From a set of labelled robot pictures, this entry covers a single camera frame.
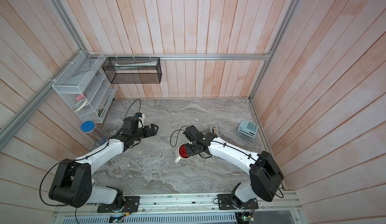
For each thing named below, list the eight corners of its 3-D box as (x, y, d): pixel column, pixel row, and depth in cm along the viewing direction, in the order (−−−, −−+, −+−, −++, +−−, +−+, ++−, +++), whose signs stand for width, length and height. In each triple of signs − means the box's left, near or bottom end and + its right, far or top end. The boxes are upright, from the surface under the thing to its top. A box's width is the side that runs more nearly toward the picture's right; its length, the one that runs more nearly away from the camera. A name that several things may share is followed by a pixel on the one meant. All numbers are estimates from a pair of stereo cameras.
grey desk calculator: (235, 133, 102) (237, 130, 100) (240, 120, 109) (241, 117, 107) (253, 140, 99) (255, 138, 96) (257, 127, 106) (259, 124, 103)
